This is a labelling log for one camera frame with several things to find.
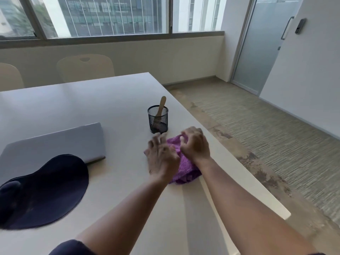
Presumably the dark blue sleeve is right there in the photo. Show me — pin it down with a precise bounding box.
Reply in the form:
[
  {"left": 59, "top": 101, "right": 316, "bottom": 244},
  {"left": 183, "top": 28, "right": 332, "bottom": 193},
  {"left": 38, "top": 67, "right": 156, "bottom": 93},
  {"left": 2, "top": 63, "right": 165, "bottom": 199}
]
[{"left": 49, "top": 239, "right": 97, "bottom": 255}]

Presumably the door handle bar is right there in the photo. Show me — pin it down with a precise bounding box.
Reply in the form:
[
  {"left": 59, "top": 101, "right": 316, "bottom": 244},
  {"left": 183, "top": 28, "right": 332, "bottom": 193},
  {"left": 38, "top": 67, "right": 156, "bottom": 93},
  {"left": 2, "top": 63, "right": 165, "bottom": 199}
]
[{"left": 281, "top": 16, "right": 295, "bottom": 40}]

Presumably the person's right forearm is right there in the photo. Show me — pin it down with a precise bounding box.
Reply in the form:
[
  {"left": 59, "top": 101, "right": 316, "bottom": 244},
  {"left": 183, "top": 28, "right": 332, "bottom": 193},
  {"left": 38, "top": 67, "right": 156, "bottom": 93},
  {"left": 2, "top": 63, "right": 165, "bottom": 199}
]
[{"left": 193, "top": 157, "right": 316, "bottom": 255}]

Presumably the person's right hand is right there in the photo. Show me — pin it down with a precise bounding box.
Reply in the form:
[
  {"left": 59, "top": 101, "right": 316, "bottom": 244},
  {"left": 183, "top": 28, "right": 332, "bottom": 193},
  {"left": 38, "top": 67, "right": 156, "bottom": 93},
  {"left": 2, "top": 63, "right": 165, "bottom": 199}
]
[{"left": 180, "top": 126, "right": 211, "bottom": 165}]

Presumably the frosted glass door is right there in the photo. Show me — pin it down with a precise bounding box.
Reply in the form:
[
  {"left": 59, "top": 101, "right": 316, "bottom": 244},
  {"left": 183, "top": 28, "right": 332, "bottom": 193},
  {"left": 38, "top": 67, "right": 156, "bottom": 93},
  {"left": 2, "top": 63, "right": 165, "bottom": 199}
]
[{"left": 231, "top": 0, "right": 304, "bottom": 96}]

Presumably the wooden spoon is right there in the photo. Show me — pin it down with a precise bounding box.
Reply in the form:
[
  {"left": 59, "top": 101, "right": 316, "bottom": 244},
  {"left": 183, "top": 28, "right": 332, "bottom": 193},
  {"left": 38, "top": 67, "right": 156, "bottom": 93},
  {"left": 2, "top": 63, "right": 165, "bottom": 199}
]
[{"left": 155, "top": 96, "right": 167, "bottom": 124}]

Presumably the window frame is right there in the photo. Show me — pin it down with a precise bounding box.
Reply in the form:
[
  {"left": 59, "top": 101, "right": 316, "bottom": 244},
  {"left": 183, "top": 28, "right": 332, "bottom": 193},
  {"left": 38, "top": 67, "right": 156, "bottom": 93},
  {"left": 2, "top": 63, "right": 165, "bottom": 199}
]
[{"left": 0, "top": 0, "right": 226, "bottom": 48}]

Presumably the person's left forearm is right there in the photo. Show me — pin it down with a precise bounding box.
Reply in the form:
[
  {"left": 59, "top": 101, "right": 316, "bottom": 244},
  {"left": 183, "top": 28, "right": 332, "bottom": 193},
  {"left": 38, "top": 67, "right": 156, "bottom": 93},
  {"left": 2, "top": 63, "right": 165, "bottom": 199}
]
[{"left": 76, "top": 175, "right": 170, "bottom": 255}]

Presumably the purple towel cloth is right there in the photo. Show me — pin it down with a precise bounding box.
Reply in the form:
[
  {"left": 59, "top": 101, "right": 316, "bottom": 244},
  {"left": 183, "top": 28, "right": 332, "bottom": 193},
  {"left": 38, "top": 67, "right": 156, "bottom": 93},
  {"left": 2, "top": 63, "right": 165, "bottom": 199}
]
[{"left": 144, "top": 135, "right": 202, "bottom": 185}]

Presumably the dark blue mouse pad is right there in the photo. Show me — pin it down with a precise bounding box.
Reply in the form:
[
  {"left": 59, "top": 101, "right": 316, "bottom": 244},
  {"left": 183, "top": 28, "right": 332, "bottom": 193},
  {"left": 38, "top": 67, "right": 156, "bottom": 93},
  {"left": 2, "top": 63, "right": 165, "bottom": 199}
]
[{"left": 0, "top": 154, "right": 89, "bottom": 231}]

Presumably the person's left hand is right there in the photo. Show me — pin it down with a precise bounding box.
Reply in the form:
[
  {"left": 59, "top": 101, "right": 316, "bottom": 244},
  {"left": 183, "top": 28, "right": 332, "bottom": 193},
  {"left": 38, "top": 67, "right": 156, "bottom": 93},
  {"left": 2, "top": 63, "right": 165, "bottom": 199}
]
[{"left": 147, "top": 132, "right": 180, "bottom": 182}]

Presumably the black mesh pen cup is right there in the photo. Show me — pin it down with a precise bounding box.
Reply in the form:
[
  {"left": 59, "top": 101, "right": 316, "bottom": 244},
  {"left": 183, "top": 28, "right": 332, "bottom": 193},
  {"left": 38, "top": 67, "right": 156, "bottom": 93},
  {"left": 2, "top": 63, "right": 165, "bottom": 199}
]
[{"left": 147, "top": 105, "right": 169, "bottom": 134}]

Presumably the beige chair with handle hole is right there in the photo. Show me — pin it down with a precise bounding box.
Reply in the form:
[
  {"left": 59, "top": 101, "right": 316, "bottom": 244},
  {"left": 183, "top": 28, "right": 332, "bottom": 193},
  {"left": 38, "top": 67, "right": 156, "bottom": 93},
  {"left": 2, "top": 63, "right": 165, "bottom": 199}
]
[{"left": 56, "top": 54, "right": 115, "bottom": 83}]

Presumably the grey closed laptop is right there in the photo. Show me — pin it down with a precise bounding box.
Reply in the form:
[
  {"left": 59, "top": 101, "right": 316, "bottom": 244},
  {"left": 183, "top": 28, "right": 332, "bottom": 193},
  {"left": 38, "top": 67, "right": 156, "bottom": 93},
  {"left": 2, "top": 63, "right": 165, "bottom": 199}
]
[{"left": 0, "top": 122, "right": 106, "bottom": 185}]

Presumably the black door access reader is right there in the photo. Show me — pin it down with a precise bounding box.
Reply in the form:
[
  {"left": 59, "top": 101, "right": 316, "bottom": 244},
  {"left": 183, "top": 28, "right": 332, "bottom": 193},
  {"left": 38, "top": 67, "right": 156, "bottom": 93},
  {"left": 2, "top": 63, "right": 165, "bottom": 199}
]
[{"left": 295, "top": 18, "right": 307, "bottom": 34}]

